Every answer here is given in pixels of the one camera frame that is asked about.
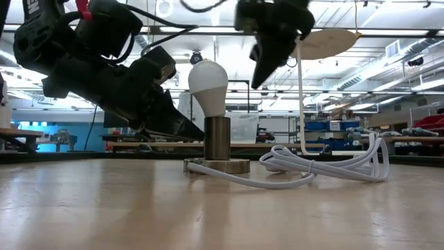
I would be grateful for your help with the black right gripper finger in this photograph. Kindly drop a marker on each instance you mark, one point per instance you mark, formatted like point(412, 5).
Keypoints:
point(272, 55)

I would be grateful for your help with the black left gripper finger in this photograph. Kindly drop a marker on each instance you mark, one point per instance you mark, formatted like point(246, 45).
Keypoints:
point(166, 137)
point(163, 118)

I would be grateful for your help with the brass lamp base with socket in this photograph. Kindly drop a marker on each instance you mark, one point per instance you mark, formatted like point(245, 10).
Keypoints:
point(216, 139)

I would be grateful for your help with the white lightbulb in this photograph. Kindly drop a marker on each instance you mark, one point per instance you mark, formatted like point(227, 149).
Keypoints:
point(208, 87)

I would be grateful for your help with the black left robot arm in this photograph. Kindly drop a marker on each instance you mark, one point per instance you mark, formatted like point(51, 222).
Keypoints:
point(31, 41)

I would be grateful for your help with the long wooden workbench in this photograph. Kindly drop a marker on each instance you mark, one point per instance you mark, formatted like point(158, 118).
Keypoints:
point(166, 145)

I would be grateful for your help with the black computer monitor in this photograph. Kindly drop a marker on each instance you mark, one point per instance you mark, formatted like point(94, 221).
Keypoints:
point(111, 123)

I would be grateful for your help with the round beige disc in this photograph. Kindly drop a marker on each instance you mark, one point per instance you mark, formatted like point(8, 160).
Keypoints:
point(326, 43)

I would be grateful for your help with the clear plastic bin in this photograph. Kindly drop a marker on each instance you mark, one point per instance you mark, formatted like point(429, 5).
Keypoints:
point(244, 128)

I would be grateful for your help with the blue storage bin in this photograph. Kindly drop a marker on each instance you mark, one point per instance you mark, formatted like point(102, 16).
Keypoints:
point(316, 125)
point(351, 125)

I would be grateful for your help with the wooden table with black legs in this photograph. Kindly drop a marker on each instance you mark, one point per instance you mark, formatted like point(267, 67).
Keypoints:
point(21, 133)

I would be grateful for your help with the wooden workbench with tools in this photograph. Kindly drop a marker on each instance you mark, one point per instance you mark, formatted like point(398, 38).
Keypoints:
point(416, 140)

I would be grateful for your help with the red storage bin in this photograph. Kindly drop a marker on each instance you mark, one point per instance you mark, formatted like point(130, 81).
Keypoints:
point(430, 122)

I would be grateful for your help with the white tube frame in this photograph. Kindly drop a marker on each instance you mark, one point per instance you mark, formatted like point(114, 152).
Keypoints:
point(301, 104)

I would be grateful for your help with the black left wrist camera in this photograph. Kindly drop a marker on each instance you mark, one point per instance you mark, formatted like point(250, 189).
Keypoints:
point(111, 24)

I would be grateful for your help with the round black ceiling camera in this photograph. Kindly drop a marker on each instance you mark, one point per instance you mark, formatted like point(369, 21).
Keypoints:
point(196, 56)

